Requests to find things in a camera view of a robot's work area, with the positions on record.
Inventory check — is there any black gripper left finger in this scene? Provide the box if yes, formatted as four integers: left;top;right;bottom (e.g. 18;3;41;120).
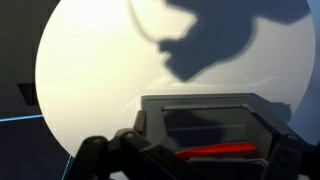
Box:
65;110;206;180

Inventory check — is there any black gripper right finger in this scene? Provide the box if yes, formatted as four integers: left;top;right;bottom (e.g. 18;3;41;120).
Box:
244;103;306;180

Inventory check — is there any grey toy oven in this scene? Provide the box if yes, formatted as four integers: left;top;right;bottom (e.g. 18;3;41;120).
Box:
139;93;301;180

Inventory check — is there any red oven door handle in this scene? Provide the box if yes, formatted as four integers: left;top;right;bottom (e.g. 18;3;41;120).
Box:
176;142;258;160

